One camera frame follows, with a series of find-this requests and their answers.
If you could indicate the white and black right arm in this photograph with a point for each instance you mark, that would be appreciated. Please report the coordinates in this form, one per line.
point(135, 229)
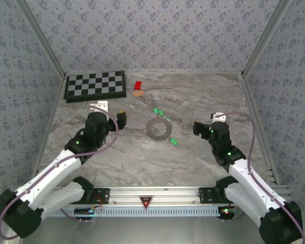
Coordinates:
point(254, 188)

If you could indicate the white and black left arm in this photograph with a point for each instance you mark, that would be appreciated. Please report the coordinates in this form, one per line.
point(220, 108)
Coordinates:
point(48, 172)

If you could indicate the orange toy block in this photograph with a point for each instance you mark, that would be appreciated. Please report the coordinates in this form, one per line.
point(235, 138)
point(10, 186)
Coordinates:
point(138, 93)

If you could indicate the red toy block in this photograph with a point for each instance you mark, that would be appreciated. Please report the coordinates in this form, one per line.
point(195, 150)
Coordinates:
point(138, 85)

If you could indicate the black and grey chessboard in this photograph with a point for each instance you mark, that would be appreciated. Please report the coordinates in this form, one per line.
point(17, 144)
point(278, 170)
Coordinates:
point(94, 85)

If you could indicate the right circuit board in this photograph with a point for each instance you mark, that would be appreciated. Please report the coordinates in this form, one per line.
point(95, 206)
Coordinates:
point(226, 211)

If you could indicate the circuit board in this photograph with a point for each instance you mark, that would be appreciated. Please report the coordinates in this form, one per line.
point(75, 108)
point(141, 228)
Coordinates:
point(226, 211)
point(84, 211)

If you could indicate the red triangle warning label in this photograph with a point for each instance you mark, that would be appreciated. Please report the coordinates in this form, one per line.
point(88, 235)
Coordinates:
point(145, 201)

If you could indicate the left circuit board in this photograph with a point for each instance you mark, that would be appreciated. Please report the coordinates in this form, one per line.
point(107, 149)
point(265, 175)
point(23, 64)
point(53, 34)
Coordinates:
point(84, 211)

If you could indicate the grey metal front shelf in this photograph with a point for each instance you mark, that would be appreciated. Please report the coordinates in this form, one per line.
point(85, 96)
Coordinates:
point(152, 231)

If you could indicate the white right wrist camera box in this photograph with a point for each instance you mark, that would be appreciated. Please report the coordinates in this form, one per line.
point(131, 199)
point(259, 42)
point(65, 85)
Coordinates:
point(213, 116)

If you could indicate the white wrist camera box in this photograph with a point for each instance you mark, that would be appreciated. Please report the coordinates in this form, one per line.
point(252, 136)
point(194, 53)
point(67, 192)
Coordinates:
point(101, 104)
point(213, 116)

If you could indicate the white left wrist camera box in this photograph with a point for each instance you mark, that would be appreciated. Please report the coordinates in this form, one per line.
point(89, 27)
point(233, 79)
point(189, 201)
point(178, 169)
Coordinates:
point(101, 104)

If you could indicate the aluminium right table edge rail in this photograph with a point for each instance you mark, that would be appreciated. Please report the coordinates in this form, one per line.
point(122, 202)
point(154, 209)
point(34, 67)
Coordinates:
point(253, 114)

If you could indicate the aluminium table edge rail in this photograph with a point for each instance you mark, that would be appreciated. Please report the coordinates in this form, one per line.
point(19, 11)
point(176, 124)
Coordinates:
point(253, 114)
point(52, 114)

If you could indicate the aluminium left table edge rail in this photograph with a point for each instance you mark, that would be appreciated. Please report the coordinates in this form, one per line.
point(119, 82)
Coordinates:
point(52, 114)

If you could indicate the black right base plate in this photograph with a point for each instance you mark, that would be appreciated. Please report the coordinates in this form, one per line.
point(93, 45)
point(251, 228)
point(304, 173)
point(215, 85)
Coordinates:
point(206, 195)

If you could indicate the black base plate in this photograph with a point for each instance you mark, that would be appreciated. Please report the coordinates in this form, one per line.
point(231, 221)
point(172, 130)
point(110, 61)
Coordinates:
point(103, 195)
point(206, 195)

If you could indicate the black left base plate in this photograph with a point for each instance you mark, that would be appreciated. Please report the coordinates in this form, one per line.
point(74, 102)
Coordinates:
point(103, 195)

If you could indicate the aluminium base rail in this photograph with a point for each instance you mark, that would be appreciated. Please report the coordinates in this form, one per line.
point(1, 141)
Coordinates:
point(152, 191)

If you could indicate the aluminium left corner post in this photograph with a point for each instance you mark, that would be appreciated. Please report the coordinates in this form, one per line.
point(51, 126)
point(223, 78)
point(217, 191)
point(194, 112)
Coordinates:
point(42, 38)

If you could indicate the aluminium corner post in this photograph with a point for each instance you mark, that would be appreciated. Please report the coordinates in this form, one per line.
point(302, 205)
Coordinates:
point(42, 38)
point(263, 38)

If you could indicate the aluminium right corner post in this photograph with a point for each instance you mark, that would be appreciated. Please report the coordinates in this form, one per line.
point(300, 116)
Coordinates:
point(263, 38)

